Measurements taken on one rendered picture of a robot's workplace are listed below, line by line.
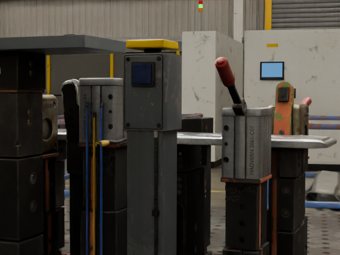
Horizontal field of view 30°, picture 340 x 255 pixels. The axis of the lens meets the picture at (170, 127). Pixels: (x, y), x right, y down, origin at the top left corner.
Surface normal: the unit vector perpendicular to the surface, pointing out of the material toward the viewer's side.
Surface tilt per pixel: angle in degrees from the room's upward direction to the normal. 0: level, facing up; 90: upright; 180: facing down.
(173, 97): 90
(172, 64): 90
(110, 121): 90
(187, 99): 90
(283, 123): 78
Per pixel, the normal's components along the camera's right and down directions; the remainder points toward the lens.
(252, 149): -0.37, 0.05
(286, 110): -0.36, -0.16
